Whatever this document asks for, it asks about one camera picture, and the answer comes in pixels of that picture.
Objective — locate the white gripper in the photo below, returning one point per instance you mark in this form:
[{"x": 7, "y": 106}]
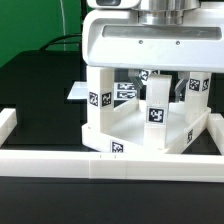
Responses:
[{"x": 113, "y": 38}]

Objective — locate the white desk tabletop panel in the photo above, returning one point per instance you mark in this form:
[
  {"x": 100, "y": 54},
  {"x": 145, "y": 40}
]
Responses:
[{"x": 127, "y": 133}]

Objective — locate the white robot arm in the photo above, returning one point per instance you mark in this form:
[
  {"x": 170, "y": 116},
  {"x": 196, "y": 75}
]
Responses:
[{"x": 154, "y": 12}]

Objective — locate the white U-shaped obstacle fence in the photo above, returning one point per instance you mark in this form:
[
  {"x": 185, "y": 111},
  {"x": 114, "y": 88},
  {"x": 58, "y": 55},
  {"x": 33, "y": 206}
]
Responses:
[{"x": 93, "y": 165}]

